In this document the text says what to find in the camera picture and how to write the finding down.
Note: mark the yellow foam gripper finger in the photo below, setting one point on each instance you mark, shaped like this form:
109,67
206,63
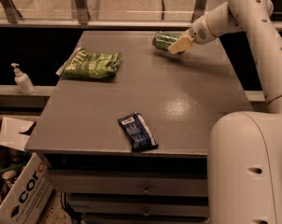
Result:
180,43

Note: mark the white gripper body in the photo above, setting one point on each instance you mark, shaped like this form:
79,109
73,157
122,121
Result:
201,31

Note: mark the green soda can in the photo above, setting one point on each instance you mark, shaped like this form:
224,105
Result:
162,40

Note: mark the blue rxbar blueberry wrapper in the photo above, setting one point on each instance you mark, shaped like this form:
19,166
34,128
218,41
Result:
138,132

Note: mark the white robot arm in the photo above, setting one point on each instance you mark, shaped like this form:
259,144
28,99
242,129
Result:
244,160

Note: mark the green chip bag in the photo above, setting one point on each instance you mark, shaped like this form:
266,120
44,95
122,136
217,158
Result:
83,64

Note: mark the grey drawer cabinet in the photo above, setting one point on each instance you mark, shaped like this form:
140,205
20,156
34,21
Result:
89,157

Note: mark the white pump dispenser bottle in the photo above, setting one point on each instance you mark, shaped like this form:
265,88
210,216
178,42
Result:
22,80

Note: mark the white cardboard box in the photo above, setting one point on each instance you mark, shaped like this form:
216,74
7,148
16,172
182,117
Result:
24,191

